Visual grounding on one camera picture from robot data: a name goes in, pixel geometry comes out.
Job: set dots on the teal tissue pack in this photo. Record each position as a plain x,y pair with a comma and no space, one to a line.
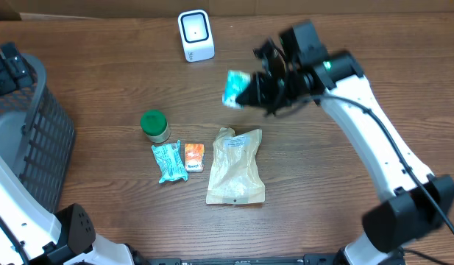
236,83

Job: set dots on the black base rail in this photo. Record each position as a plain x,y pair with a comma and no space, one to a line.
241,261

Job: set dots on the beige plastic pouch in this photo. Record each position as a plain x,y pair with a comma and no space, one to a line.
234,177

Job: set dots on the green capped bottle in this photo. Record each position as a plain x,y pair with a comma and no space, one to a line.
155,126

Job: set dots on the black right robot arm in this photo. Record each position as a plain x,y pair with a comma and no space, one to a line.
413,200

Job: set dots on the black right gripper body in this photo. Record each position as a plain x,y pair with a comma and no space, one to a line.
274,92

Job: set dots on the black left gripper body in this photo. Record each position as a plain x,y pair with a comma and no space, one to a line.
4,81

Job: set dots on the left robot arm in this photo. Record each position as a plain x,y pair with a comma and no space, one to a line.
29,234

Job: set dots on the grey plastic mesh basket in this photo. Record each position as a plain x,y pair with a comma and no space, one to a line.
37,137

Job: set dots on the orange tissue pack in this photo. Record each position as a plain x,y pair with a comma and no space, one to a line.
194,154

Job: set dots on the green snack packet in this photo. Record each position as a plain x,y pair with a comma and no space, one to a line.
168,158

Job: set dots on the white barcode scanner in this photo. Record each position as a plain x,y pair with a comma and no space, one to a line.
196,35

